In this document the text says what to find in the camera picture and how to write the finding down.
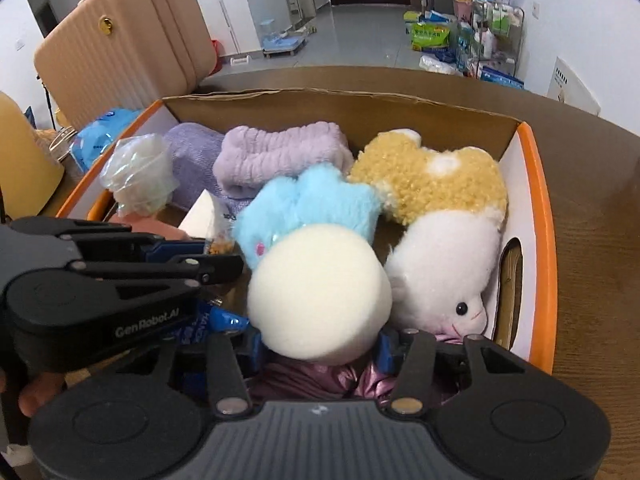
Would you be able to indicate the pink satin cloth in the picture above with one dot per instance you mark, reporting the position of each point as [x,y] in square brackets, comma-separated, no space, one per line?
[310,380]

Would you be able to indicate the red and orange cardboard box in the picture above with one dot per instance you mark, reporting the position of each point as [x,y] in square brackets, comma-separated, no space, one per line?
[350,110]

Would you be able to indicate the cream round sponge ball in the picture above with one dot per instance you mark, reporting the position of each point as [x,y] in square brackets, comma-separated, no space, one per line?
[320,295]

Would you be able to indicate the clear plastic bundle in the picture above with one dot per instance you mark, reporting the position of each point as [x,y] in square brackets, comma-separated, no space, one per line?
[140,175]

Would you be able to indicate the yellow and white plush toy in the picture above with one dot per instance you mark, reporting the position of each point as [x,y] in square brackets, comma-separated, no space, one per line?
[440,180]

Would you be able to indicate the white wall socket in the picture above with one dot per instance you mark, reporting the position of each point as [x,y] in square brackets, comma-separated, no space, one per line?
[537,10]

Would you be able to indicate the person's left hand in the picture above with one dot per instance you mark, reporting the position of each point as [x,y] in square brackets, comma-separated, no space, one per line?
[40,392]

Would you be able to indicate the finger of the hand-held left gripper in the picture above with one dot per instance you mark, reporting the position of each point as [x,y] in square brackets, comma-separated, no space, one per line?
[215,267]
[175,248]

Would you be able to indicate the yellow thermos jug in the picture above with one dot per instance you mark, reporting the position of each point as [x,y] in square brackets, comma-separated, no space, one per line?
[25,170]

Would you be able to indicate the small clear snack packet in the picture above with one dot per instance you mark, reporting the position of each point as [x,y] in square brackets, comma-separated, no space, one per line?
[220,247]

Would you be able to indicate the lilac fluffy towel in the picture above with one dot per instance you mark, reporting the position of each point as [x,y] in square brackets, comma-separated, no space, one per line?
[280,155]

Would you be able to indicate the pink ribbed suitcase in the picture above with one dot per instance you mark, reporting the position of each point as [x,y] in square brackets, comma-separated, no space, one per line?
[125,45]

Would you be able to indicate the green printed bag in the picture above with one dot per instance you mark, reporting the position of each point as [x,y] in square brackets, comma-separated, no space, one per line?
[430,37]

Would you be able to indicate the white plastic bag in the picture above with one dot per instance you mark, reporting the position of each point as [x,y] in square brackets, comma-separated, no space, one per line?
[437,65]

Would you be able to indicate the purple knit cloth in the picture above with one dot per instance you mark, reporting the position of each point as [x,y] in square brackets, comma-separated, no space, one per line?
[192,160]

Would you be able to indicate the flat blue packet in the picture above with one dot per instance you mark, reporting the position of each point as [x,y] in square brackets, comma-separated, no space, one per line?
[502,78]

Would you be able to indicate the large blue tissue pack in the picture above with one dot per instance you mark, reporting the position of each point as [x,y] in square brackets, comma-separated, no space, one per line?
[100,132]

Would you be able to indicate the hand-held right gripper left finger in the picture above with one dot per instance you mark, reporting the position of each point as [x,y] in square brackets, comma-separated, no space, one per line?
[252,355]

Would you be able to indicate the light blue plush toy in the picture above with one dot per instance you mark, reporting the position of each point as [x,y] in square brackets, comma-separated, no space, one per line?
[320,200]

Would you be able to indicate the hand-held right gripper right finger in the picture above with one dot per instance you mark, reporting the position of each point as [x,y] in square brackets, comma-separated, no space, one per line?
[386,355]

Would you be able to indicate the small blue tissue packet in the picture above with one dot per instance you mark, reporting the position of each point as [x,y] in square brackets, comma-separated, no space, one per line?
[220,317]

